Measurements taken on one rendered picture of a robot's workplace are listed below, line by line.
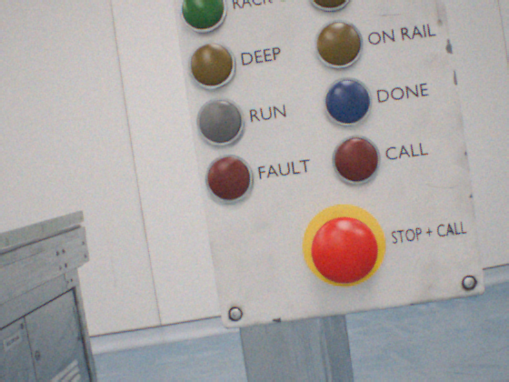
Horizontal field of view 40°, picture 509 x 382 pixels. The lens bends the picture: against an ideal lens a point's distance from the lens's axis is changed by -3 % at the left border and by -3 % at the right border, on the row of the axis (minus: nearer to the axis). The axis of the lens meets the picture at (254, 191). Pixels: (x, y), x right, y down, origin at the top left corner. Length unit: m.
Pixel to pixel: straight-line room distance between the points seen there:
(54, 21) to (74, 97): 0.47
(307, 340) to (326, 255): 0.12
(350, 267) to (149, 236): 3.82
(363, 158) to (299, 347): 0.16
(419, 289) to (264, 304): 0.10
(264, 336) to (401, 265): 0.13
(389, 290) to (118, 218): 3.81
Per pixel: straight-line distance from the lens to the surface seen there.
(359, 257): 0.42
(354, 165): 0.44
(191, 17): 0.46
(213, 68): 0.45
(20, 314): 1.71
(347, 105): 0.44
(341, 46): 0.44
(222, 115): 0.45
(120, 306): 4.30
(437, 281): 0.46
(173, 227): 4.21
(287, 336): 0.53
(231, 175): 0.44
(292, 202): 0.45
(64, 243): 1.89
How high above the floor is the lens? 1.02
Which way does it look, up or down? 3 degrees down
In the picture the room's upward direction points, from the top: 9 degrees counter-clockwise
